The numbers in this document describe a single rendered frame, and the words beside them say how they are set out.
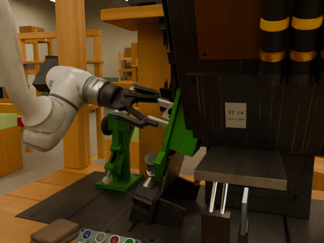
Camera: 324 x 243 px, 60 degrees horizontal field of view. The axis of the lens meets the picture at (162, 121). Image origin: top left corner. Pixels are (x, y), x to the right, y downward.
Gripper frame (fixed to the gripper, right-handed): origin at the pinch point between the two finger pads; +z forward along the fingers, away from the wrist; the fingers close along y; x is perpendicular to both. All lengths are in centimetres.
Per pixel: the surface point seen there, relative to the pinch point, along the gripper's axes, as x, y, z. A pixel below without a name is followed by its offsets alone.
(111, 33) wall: 663, 702, -586
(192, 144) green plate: -4.6, -9.0, 11.7
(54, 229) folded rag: 3.1, -40.2, -12.4
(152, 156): -0.2, -14.1, 2.4
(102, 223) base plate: 11.6, -33.1, -4.9
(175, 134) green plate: -5.3, -8.2, 6.7
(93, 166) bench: 53, -7, -37
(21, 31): 273, 250, -432
